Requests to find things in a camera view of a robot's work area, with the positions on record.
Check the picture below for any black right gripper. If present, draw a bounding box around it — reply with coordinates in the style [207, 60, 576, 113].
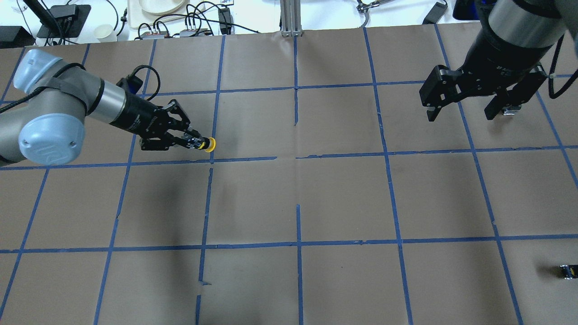
[419, 32, 548, 122]

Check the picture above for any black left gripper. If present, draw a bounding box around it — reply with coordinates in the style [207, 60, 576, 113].
[118, 100, 204, 151]

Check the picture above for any yellow push button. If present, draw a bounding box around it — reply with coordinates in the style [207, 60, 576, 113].
[193, 137, 216, 153]

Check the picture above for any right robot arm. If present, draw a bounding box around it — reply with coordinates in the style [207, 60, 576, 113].
[419, 0, 577, 122]

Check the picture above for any red push button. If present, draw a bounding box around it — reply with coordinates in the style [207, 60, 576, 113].
[559, 264, 578, 280]

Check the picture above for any black power adapter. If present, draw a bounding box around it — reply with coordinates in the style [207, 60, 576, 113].
[422, 0, 448, 25]
[218, 6, 233, 35]

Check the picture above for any small circuit board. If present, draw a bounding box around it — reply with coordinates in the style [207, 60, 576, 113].
[137, 28, 169, 40]
[178, 28, 213, 38]

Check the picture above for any beige tray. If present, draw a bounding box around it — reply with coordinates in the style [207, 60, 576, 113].
[127, 0, 200, 29]

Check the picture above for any beige plate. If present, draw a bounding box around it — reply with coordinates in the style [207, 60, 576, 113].
[138, 0, 186, 16]

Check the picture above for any white paper cup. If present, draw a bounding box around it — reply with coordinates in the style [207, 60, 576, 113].
[93, 24, 117, 43]

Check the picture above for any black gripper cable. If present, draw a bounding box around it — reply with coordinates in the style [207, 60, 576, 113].
[117, 65, 160, 101]

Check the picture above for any aluminium frame post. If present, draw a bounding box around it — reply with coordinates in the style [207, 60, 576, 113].
[280, 0, 303, 37]

